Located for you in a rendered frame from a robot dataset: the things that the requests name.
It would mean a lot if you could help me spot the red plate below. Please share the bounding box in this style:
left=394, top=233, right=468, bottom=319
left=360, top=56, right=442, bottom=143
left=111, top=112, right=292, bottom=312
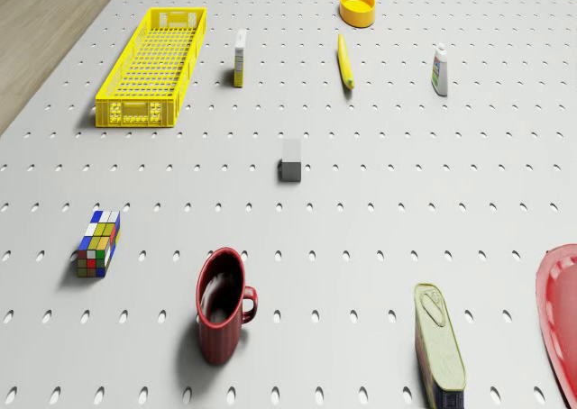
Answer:
left=535, top=243, right=577, bottom=409

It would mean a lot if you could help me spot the yellow bowl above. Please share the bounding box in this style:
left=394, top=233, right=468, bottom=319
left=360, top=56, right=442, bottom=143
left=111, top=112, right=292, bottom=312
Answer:
left=338, top=0, right=377, bottom=29

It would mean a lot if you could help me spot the small white bottle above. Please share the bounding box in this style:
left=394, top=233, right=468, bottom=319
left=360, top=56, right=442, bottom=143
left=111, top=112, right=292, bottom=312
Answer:
left=430, top=42, right=450, bottom=97

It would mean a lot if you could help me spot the white and yellow box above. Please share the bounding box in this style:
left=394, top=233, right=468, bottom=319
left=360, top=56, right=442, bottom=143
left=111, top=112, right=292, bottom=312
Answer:
left=233, top=28, right=249, bottom=89

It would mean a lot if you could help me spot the puzzle cube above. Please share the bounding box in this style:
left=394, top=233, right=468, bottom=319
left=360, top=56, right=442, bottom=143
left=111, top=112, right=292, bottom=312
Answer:
left=76, top=209, right=122, bottom=278

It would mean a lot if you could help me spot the banana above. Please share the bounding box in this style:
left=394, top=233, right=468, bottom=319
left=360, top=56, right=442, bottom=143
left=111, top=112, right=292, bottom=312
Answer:
left=337, top=33, right=355, bottom=91

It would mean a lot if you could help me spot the grey cube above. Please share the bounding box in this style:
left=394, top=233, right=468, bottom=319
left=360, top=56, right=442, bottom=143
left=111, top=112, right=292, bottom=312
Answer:
left=277, top=138, right=303, bottom=184

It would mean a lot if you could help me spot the flat-sided can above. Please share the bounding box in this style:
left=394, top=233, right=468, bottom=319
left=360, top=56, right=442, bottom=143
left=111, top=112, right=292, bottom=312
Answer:
left=413, top=283, right=467, bottom=409

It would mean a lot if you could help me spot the red mug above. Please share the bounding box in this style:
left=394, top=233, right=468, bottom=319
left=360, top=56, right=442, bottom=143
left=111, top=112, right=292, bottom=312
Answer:
left=195, top=246, right=259, bottom=366

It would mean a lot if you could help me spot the yellow basket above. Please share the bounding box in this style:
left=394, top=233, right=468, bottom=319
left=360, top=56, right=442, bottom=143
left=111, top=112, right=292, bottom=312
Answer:
left=94, top=6, right=208, bottom=129

